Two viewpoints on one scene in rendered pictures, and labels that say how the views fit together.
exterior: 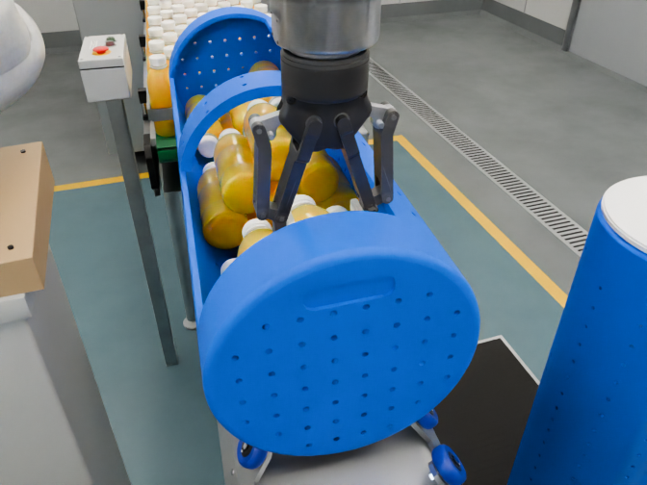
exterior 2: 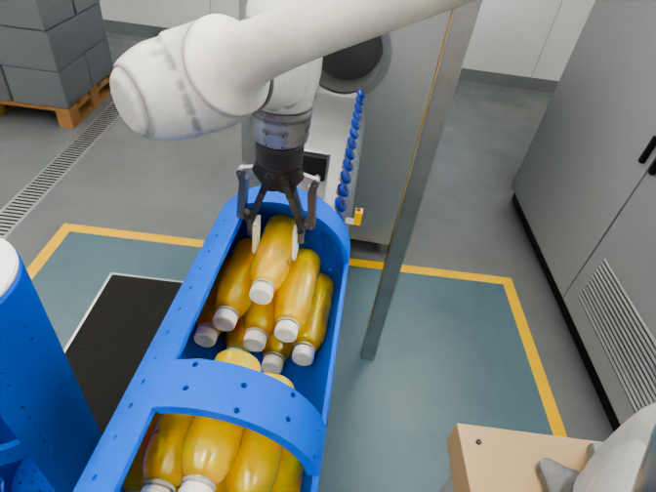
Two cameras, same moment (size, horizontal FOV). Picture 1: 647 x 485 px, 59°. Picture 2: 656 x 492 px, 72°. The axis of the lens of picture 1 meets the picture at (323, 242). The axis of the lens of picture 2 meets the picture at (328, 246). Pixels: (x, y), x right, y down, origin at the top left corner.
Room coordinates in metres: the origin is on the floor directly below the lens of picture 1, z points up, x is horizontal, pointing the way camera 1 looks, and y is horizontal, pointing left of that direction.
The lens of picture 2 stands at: (1.06, 0.26, 1.71)
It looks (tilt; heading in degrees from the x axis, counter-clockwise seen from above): 41 degrees down; 196
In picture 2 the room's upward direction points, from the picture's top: 8 degrees clockwise
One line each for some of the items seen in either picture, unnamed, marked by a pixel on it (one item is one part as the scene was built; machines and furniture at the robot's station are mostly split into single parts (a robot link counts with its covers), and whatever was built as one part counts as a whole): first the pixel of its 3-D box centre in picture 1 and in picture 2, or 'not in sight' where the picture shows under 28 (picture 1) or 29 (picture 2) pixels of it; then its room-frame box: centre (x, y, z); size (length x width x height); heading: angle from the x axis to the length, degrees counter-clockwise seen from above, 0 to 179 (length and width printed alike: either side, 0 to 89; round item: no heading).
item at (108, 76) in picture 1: (107, 65); not in sight; (1.41, 0.54, 1.05); 0.20 x 0.10 x 0.10; 14
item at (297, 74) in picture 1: (324, 97); (278, 164); (0.49, 0.00, 1.33); 0.08 x 0.07 x 0.09; 104
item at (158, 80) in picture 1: (164, 98); not in sight; (1.36, 0.39, 0.99); 0.07 x 0.07 x 0.19
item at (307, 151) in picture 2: not in sight; (310, 175); (0.00, -0.13, 1.00); 0.10 x 0.04 x 0.15; 104
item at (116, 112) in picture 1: (146, 246); not in sight; (1.41, 0.54, 0.50); 0.04 x 0.04 x 1.00; 14
